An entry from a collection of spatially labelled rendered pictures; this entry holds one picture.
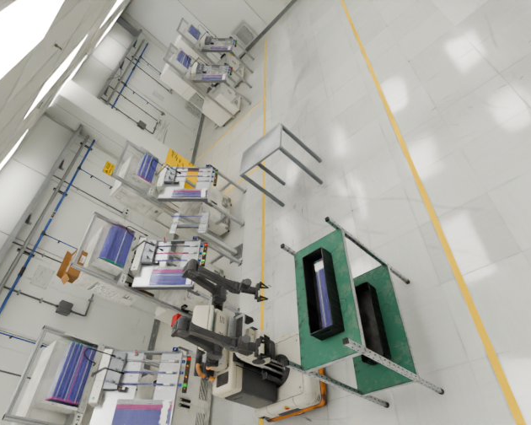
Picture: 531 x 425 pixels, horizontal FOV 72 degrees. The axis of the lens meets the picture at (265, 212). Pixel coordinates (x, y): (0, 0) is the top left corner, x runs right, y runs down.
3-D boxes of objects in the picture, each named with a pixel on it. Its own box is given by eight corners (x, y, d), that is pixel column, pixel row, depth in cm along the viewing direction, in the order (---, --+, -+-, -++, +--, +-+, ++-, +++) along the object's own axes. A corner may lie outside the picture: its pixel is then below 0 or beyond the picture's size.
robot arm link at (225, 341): (178, 317, 225) (174, 334, 217) (183, 314, 222) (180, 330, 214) (233, 339, 246) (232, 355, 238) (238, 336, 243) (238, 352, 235)
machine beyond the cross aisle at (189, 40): (255, 56, 954) (196, -2, 857) (254, 71, 897) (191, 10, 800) (221, 90, 1024) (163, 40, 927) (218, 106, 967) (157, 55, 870)
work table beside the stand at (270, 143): (323, 183, 465) (279, 146, 424) (282, 207, 505) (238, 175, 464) (321, 159, 494) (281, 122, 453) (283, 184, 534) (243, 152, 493)
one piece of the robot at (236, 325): (243, 359, 275) (221, 350, 264) (244, 325, 294) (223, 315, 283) (258, 352, 267) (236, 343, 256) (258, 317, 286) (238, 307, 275)
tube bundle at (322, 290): (317, 264, 257) (313, 261, 256) (324, 260, 254) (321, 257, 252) (326, 332, 222) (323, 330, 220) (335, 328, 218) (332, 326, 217)
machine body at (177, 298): (227, 272, 523) (191, 253, 492) (222, 317, 475) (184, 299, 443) (199, 289, 557) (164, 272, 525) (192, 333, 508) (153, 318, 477)
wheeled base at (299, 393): (270, 424, 333) (250, 418, 320) (269, 355, 377) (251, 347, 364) (329, 406, 299) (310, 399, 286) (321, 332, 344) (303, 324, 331)
